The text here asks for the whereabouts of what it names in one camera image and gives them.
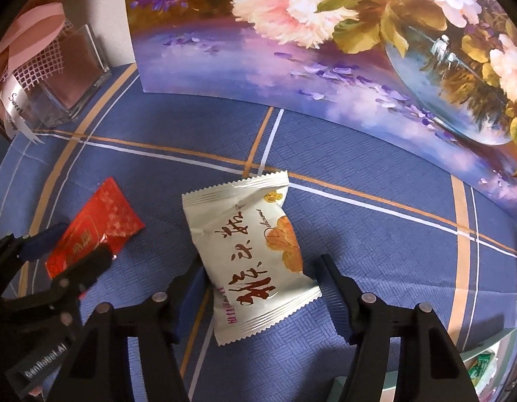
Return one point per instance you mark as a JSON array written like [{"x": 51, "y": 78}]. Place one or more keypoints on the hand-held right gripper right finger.
[{"x": 342, "y": 297}]

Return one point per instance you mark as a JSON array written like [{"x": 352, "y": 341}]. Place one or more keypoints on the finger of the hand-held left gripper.
[
  {"x": 44, "y": 238},
  {"x": 86, "y": 264}
]

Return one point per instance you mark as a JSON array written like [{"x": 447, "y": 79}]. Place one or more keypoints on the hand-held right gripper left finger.
[{"x": 191, "y": 301}]

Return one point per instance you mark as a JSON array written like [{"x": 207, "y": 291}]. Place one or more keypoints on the red gold patterned snack packet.
[{"x": 103, "y": 217}]

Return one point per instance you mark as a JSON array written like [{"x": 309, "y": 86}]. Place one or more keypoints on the white snack packet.
[{"x": 241, "y": 259}]

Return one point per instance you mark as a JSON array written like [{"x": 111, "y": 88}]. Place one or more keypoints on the green snack packet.
[{"x": 480, "y": 368}]

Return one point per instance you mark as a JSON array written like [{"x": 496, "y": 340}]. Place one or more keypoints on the teal shallow cardboard box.
[{"x": 499, "y": 337}]

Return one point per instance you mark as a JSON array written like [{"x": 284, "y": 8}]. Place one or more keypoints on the clear square glass vase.
[{"x": 74, "y": 71}]

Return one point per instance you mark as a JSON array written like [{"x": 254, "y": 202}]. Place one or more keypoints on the flower vase painting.
[{"x": 325, "y": 92}]

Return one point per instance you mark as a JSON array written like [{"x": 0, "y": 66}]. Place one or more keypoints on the pink flower bouquet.
[{"x": 28, "y": 21}]

